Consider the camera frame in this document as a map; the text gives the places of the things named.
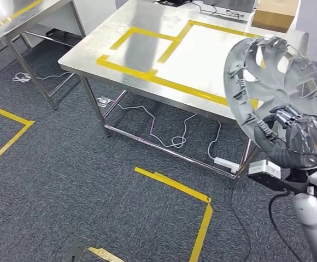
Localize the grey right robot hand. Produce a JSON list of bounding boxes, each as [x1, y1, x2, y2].
[[253, 105, 317, 171]]

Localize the grey plastic wheel hubcap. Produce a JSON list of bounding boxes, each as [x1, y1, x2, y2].
[[223, 35, 317, 149]]

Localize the steel workbench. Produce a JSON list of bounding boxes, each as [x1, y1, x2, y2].
[[58, 0, 309, 189], [0, 0, 87, 111]]

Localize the white power strip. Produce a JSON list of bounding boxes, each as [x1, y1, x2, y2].
[[214, 156, 241, 174]]

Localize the cardboard box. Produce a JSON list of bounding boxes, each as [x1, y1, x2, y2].
[[250, 0, 300, 34]]

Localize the yellow floor tape square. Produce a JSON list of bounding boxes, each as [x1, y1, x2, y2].
[[0, 105, 35, 172], [135, 166, 214, 262]]

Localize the pale yellow tape strip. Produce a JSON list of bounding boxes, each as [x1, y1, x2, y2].
[[87, 247, 126, 262]]

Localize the robot left foot plate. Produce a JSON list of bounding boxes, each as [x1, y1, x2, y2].
[[65, 236, 89, 262]]

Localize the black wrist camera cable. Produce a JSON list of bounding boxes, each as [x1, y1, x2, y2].
[[269, 189, 304, 262]]

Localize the black desk cables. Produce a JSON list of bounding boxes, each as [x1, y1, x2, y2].
[[191, 2, 245, 20]]

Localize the white cable with plug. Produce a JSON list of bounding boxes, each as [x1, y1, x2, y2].
[[95, 97, 222, 162], [12, 72, 71, 84]]

